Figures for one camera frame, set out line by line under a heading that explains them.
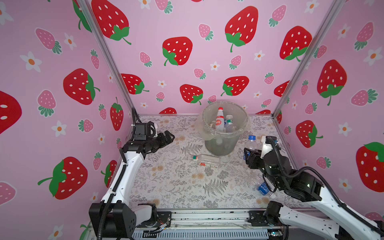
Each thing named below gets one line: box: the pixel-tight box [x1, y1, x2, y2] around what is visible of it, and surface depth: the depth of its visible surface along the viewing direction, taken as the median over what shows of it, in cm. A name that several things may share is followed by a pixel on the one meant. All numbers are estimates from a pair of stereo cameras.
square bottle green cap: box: [225, 114, 234, 133], surface depth 91 cm
